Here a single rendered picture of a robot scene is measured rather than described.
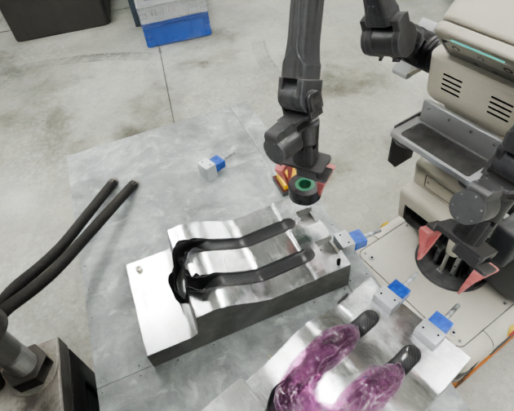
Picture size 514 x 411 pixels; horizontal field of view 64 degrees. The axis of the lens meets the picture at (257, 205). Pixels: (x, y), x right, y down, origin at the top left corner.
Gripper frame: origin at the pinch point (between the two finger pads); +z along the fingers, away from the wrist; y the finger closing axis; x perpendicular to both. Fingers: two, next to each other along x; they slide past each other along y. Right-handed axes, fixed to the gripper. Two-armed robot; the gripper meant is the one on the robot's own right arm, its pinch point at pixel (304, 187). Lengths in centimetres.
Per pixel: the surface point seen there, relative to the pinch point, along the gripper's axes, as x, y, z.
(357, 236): 2.9, 14.0, 15.5
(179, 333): -39.9, -12.8, 14.5
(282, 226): -4.6, -4.0, 11.8
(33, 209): 12, -179, 102
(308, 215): 2.9, 0.2, 13.5
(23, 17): 177, -365, 81
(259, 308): -27.2, 0.7, 13.8
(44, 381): -61, -38, 22
